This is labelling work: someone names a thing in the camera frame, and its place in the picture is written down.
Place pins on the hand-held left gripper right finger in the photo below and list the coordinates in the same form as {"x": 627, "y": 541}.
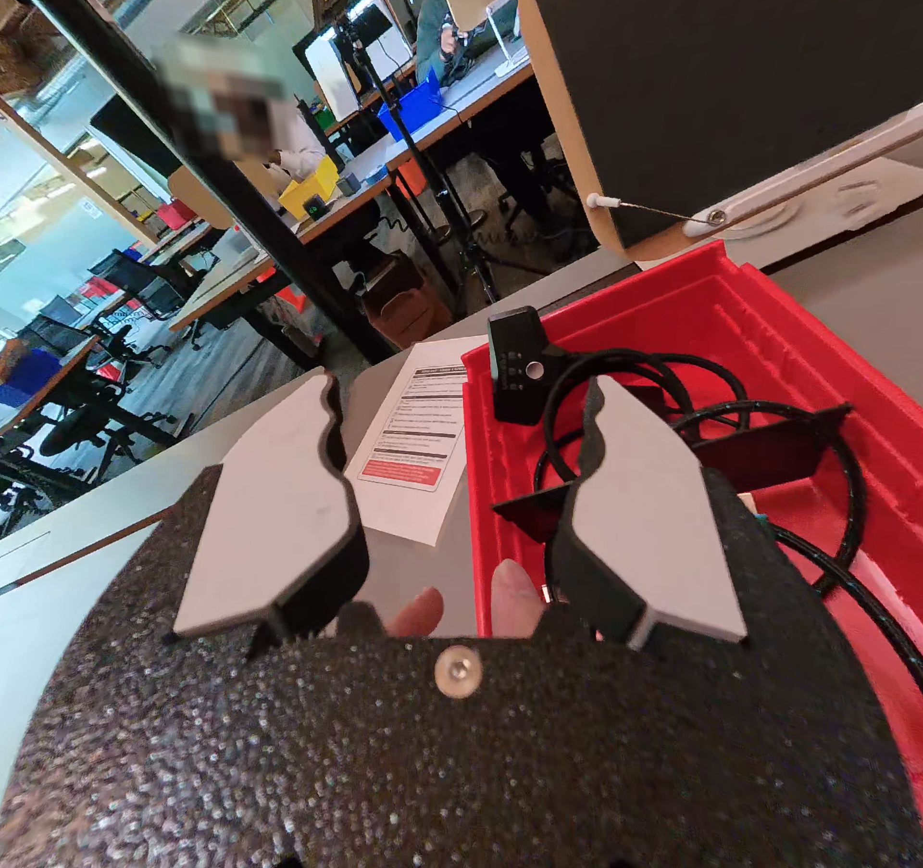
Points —
{"x": 649, "y": 522}

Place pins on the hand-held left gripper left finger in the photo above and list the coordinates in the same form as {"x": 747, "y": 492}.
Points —
{"x": 267, "y": 522}

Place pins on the black usb hub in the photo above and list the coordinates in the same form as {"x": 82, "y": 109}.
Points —
{"x": 515, "y": 392}

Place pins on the red plastic bin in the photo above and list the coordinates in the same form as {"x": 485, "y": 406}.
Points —
{"x": 649, "y": 305}

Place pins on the person's left hand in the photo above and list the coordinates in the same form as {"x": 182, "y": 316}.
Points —
{"x": 515, "y": 601}

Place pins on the white printed paper sheet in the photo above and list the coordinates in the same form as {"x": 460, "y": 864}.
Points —
{"x": 404, "y": 507}

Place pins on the black bin divider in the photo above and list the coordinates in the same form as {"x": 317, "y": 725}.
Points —
{"x": 779, "y": 449}

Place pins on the brown box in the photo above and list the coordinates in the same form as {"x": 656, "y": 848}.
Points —
{"x": 404, "y": 312}

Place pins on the black office chair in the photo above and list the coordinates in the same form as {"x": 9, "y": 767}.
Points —
{"x": 72, "y": 334}
{"x": 144, "y": 280}

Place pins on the small red storage bin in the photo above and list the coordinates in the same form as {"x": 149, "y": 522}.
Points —
{"x": 175, "y": 213}

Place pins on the yellow storage bin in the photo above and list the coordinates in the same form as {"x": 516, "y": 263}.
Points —
{"x": 317, "y": 179}

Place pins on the black metal pole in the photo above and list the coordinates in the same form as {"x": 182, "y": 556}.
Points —
{"x": 216, "y": 175}

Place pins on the black tripod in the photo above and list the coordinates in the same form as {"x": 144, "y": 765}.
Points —
{"x": 432, "y": 179}

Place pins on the blue storage bin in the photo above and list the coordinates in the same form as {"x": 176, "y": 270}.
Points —
{"x": 415, "y": 107}

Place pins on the long grey desk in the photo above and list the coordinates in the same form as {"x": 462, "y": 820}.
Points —
{"x": 461, "y": 100}

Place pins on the black panel with wooden rim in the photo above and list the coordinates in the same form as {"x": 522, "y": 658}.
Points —
{"x": 721, "y": 53}

